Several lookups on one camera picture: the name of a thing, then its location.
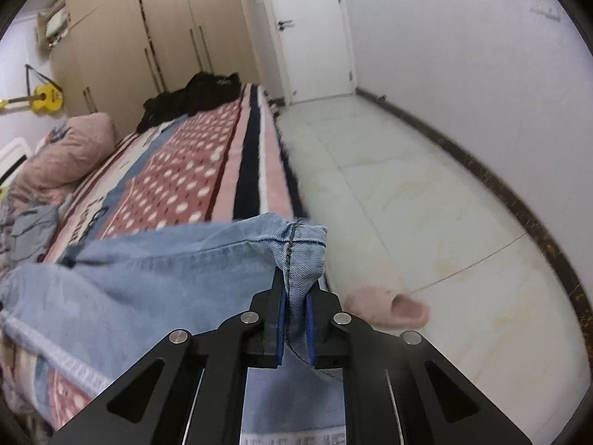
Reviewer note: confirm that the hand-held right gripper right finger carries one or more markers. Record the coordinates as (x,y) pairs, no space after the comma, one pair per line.
(311,324)

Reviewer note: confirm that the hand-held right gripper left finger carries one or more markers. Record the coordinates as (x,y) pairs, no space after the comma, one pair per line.
(280,322)

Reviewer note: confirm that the light blue denim pants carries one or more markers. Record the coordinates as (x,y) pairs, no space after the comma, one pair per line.
(153,282)

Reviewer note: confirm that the pink slipper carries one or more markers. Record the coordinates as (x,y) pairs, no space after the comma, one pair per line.
(394,309)

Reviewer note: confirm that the bed with patterned blanket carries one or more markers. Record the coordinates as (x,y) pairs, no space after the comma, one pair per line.
(194,167)

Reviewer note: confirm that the black clothes pile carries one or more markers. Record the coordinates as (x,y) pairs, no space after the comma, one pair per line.
(190,97)

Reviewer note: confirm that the grey cloth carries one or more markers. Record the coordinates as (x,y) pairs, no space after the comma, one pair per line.
(32,231)

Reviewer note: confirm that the pink pillow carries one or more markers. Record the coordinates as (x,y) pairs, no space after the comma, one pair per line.
(74,148)

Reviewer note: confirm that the white door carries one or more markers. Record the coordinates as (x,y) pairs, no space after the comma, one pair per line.
(312,32)

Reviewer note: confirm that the beige wardrobe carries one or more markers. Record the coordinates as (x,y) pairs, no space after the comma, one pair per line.
(139,41)

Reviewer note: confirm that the white headboard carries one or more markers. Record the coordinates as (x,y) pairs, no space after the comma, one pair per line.
(11,157)

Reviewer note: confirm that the yellow guitar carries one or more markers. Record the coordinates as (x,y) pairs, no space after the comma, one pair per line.
(44,97)

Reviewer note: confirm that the air conditioner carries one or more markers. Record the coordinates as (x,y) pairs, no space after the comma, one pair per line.
(54,23)

